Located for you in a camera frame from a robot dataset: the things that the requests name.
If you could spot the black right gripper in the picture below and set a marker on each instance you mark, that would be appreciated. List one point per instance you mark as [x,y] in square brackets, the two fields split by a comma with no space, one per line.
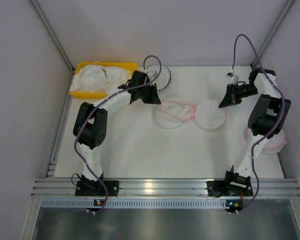
[234,93]

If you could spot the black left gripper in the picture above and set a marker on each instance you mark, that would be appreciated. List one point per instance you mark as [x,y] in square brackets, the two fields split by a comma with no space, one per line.
[147,92]

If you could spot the pink-trimmed mesh laundry bag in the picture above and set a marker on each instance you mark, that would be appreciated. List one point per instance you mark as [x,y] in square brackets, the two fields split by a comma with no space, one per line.
[172,114]

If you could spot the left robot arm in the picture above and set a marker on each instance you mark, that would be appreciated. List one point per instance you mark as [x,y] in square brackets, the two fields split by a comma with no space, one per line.
[90,128]

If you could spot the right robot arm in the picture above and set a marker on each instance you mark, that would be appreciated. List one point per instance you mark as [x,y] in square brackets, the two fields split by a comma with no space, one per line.
[266,118]

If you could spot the blue-trimmed mesh laundry bag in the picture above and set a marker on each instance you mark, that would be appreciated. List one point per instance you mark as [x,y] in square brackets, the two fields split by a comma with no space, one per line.
[163,78]

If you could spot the pink-trimmed laundry bag at right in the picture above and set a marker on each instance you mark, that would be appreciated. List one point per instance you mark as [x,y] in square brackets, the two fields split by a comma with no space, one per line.
[267,146]

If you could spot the yellow plastic bin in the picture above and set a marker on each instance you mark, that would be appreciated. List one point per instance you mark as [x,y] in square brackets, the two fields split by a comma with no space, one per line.
[87,82]

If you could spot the white bras in bin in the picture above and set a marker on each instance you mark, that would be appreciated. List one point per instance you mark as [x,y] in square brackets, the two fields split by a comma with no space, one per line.
[97,77]

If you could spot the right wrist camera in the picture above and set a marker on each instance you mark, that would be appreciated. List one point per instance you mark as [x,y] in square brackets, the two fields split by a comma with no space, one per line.
[232,77]

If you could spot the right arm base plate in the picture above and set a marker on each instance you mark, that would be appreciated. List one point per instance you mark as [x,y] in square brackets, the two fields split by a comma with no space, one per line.
[221,188]

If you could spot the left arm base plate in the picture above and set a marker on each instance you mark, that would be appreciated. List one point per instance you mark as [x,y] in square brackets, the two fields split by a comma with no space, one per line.
[91,188]

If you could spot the aluminium frame rail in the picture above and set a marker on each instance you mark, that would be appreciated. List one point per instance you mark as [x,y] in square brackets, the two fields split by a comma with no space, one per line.
[272,188]

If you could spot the slotted cable duct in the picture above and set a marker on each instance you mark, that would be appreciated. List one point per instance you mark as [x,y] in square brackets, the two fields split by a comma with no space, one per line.
[141,203]

